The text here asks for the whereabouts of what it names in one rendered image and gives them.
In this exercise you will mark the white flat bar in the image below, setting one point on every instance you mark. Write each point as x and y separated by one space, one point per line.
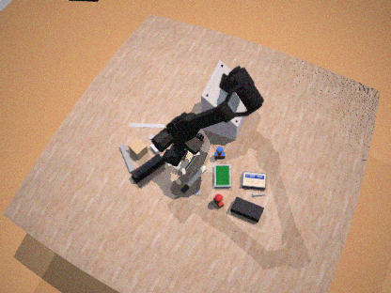
147 125

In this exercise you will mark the blue and brown rubber stamp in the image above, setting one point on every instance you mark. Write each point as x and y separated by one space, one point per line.
219 154

